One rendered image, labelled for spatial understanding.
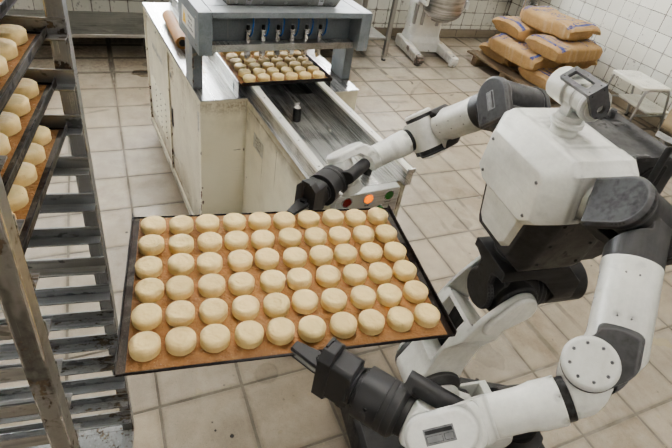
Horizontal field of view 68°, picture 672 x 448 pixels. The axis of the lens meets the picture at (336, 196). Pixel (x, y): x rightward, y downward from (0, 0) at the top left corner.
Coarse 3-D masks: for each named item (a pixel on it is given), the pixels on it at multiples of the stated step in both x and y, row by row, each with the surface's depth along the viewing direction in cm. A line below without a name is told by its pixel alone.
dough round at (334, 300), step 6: (330, 288) 98; (336, 288) 98; (324, 294) 96; (330, 294) 96; (336, 294) 97; (342, 294) 97; (324, 300) 95; (330, 300) 95; (336, 300) 95; (342, 300) 96; (324, 306) 95; (330, 306) 94; (336, 306) 94; (342, 306) 95; (336, 312) 95
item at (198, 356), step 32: (320, 224) 117; (160, 256) 101; (192, 256) 102; (224, 256) 103; (384, 256) 111; (256, 288) 98; (288, 288) 99; (320, 288) 100; (352, 288) 101; (224, 320) 90; (256, 320) 91; (128, 352) 82; (160, 352) 83; (192, 352) 84; (224, 352) 85; (256, 352) 86; (288, 352) 87
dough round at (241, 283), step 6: (234, 276) 97; (240, 276) 97; (246, 276) 97; (252, 276) 98; (228, 282) 95; (234, 282) 95; (240, 282) 96; (246, 282) 96; (252, 282) 96; (228, 288) 96; (234, 288) 94; (240, 288) 94; (246, 288) 95; (252, 288) 96; (234, 294) 95; (240, 294) 95; (246, 294) 95
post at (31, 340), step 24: (0, 192) 53; (0, 216) 53; (0, 240) 54; (0, 264) 56; (24, 264) 60; (0, 288) 58; (24, 288) 59; (24, 312) 61; (24, 336) 63; (24, 360) 66; (48, 360) 68; (48, 384) 70; (48, 408) 73; (48, 432) 76; (72, 432) 80
